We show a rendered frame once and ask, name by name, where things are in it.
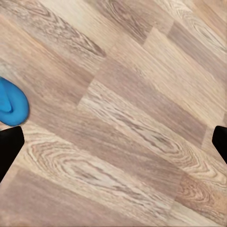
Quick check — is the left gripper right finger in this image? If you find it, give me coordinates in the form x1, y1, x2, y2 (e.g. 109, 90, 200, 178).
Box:
212, 125, 227, 164

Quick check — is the sandal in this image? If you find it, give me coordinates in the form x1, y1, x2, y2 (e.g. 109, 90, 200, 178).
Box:
0, 77, 29, 127

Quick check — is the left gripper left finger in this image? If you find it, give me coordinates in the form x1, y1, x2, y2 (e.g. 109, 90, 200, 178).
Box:
0, 125, 25, 182

